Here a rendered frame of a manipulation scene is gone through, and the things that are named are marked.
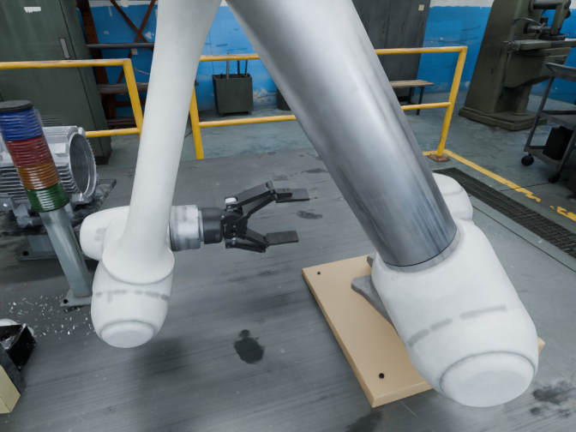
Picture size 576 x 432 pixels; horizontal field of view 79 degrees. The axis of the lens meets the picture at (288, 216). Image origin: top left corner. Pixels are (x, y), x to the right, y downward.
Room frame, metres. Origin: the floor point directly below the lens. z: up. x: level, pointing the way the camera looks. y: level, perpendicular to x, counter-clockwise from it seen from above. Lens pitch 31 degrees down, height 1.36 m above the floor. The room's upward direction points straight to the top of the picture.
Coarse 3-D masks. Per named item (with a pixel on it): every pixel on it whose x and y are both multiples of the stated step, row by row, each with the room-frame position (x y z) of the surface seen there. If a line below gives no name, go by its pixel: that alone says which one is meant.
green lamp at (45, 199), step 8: (56, 184) 0.58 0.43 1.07; (32, 192) 0.56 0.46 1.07; (40, 192) 0.56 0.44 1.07; (48, 192) 0.57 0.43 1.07; (56, 192) 0.58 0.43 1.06; (64, 192) 0.60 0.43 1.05; (32, 200) 0.56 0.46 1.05; (40, 200) 0.56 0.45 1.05; (48, 200) 0.56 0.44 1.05; (56, 200) 0.57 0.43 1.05; (64, 200) 0.59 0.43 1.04; (40, 208) 0.56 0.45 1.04; (48, 208) 0.56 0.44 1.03
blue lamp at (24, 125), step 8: (16, 112) 0.57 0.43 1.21; (24, 112) 0.58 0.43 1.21; (32, 112) 0.59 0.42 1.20; (0, 120) 0.56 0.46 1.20; (8, 120) 0.56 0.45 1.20; (16, 120) 0.56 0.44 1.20; (24, 120) 0.57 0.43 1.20; (32, 120) 0.58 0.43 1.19; (0, 128) 0.56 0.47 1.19; (8, 128) 0.56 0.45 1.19; (16, 128) 0.56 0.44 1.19; (24, 128) 0.57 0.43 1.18; (32, 128) 0.58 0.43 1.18; (40, 128) 0.60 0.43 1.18; (8, 136) 0.56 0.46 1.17; (16, 136) 0.56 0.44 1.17; (24, 136) 0.57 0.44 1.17; (32, 136) 0.57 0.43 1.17
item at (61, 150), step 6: (84, 132) 0.88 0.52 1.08; (60, 144) 0.75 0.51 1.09; (60, 150) 0.74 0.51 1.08; (66, 150) 0.75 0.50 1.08; (60, 156) 0.75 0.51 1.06; (66, 156) 0.75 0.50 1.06; (96, 174) 0.88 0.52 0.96; (96, 180) 0.86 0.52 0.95; (72, 198) 0.74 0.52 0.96; (78, 198) 0.74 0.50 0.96; (84, 198) 0.76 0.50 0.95; (0, 210) 0.72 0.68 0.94
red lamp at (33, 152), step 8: (40, 136) 0.59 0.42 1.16; (8, 144) 0.56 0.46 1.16; (16, 144) 0.56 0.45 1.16; (24, 144) 0.56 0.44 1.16; (32, 144) 0.57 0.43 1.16; (40, 144) 0.58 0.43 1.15; (16, 152) 0.56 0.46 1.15; (24, 152) 0.56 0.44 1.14; (32, 152) 0.57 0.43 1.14; (40, 152) 0.58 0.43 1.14; (48, 152) 0.59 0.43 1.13; (16, 160) 0.56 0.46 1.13; (24, 160) 0.56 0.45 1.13; (32, 160) 0.56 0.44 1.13; (40, 160) 0.57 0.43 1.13
